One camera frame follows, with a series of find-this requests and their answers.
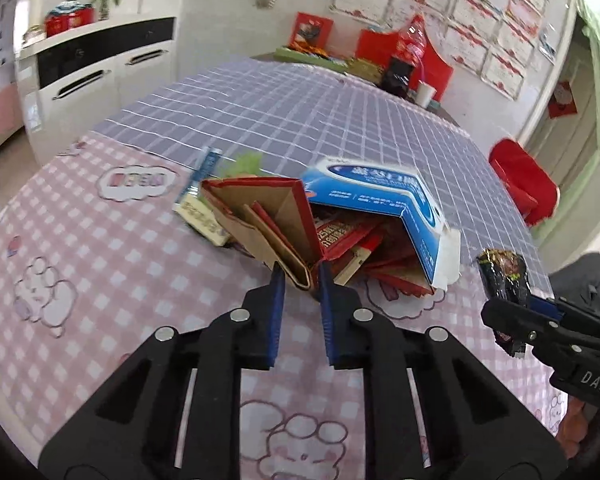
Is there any black snack wrapper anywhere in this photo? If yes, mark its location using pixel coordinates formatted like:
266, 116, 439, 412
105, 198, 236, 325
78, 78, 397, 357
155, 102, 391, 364
477, 248, 530, 359

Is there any blue white medicine box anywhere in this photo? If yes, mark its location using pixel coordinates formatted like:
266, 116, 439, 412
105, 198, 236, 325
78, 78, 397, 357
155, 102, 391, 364
301, 157, 460, 290

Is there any brown red carton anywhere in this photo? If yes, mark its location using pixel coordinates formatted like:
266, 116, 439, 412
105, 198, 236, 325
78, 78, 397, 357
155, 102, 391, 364
200, 176, 323, 292

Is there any green leaf toy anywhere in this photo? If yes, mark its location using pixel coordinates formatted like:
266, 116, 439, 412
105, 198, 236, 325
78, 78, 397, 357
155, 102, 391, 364
220, 152, 263, 178

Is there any red plastic chair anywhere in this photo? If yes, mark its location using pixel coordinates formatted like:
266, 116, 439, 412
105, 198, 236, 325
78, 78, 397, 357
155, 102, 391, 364
489, 139, 560, 228

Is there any pink checkered tablecloth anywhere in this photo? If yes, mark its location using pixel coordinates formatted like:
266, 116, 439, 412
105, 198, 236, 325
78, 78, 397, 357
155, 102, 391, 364
0, 131, 569, 480

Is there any white paper cup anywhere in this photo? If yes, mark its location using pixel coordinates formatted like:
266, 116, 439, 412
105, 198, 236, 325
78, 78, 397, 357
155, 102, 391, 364
414, 80, 437, 110

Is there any blue narrow sachet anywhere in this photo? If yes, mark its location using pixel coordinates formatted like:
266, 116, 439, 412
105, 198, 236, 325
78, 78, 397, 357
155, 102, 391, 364
186, 146, 222, 196

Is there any cola bottle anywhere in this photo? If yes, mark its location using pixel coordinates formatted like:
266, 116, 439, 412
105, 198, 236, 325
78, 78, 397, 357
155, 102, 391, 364
380, 13, 428, 99

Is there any purple grid tablecloth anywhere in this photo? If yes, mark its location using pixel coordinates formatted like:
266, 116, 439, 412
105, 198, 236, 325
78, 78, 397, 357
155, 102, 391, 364
94, 58, 552, 294

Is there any red framed picture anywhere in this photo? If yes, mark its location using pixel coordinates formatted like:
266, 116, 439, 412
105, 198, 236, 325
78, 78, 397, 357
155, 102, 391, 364
289, 12, 334, 50

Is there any white sideboard cabinet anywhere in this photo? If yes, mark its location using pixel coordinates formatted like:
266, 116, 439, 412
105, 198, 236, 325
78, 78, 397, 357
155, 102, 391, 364
14, 0, 182, 165

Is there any red gift box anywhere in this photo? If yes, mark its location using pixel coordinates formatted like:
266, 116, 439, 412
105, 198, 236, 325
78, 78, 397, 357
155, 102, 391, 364
44, 6, 95, 37

